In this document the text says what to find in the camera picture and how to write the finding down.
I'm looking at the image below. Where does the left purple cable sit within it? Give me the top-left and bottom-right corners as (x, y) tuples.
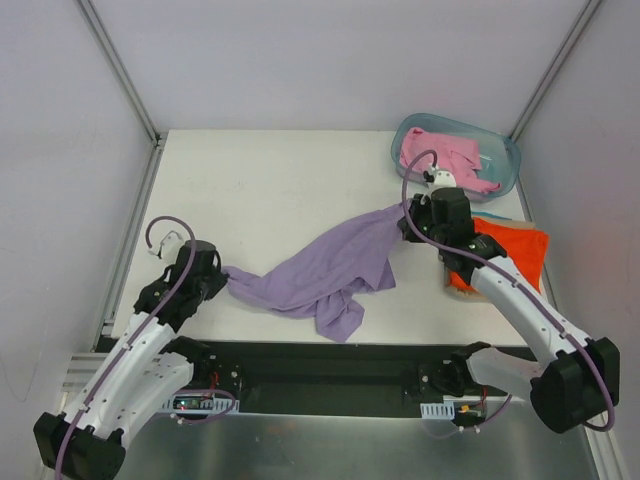
(53, 215), (197, 480)

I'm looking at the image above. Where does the left aluminium frame post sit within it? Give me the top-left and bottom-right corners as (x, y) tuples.
(74, 0), (161, 145)

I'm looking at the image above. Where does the purple t shirt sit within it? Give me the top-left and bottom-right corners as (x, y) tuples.
(223, 204), (404, 343)

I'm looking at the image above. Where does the folded teal t shirt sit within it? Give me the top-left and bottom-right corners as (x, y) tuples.
(471, 211), (511, 221)

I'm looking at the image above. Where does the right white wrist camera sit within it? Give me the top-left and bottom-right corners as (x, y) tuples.
(422, 168), (457, 191)

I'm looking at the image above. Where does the aluminium frame post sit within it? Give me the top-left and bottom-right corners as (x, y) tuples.
(509, 0), (604, 142)
(74, 0), (161, 145)

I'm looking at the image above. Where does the white cable duct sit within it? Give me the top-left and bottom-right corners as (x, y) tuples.
(158, 395), (240, 416)
(420, 401), (456, 421)

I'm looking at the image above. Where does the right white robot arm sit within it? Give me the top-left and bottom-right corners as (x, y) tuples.
(401, 187), (620, 433)

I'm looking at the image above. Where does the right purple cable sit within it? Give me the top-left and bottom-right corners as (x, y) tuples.
(401, 149), (617, 432)

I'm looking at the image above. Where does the folded orange t shirt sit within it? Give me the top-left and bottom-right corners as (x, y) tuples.
(473, 215), (550, 291)

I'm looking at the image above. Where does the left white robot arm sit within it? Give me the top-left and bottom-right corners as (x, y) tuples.
(34, 240), (227, 479)

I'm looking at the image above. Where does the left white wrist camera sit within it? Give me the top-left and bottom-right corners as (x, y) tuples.
(148, 230), (185, 265)

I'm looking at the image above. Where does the right white cable duct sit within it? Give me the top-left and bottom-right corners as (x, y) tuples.
(420, 401), (456, 421)

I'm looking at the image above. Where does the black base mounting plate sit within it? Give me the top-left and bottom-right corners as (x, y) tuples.
(94, 339), (571, 419)

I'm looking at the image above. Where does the right aluminium frame post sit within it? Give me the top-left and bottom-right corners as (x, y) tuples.
(509, 0), (604, 142)

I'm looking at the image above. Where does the clear blue plastic bin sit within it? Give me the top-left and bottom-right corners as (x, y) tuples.
(391, 113), (521, 203)

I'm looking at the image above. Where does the left white cable duct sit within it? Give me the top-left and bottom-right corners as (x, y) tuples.
(158, 395), (240, 416)

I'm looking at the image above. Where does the purple cable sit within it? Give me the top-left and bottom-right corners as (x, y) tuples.
(401, 149), (617, 432)
(53, 215), (197, 480)

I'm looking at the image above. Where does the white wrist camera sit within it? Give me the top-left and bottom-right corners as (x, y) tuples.
(148, 230), (185, 265)
(422, 168), (457, 191)

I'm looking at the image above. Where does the pink t shirt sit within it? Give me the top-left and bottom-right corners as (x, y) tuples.
(399, 127), (501, 194)

